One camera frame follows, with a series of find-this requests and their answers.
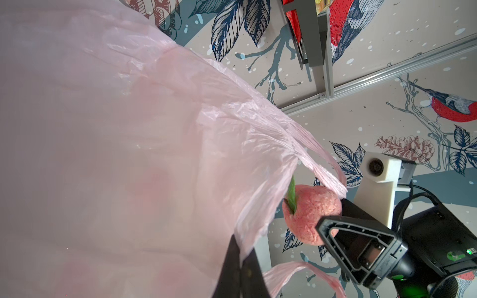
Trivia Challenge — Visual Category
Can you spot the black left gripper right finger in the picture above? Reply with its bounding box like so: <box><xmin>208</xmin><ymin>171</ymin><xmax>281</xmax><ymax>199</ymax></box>
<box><xmin>241</xmin><ymin>249</ymin><xmax>271</xmax><ymax>298</ymax></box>

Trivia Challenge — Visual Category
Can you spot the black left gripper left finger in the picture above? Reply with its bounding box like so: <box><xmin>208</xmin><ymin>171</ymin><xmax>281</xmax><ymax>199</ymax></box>
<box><xmin>212</xmin><ymin>235</ymin><xmax>241</xmax><ymax>298</ymax></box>

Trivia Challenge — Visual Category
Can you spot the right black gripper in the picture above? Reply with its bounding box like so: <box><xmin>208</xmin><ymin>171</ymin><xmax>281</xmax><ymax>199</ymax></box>
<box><xmin>316</xmin><ymin>199</ymin><xmax>416</xmax><ymax>289</ymax></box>

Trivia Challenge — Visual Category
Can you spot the pink plastic bag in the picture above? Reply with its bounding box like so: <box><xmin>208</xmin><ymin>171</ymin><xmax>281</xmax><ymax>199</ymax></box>
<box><xmin>1</xmin><ymin>1</ymin><xmax>347</xmax><ymax>298</ymax></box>

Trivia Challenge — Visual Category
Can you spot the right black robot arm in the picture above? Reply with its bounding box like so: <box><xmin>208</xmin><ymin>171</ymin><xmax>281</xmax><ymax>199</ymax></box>
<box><xmin>316</xmin><ymin>195</ymin><xmax>477</xmax><ymax>298</ymax></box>

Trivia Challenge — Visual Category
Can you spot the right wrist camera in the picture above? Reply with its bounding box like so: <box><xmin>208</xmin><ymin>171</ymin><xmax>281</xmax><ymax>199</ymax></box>
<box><xmin>354</xmin><ymin>152</ymin><xmax>417</xmax><ymax>228</ymax></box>

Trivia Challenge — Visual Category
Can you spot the horizontal aluminium rail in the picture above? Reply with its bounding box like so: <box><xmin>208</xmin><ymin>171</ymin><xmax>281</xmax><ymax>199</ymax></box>
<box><xmin>281</xmin><ymin>34</ymin><xmax>477</xmax><ymax>116</ymax></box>

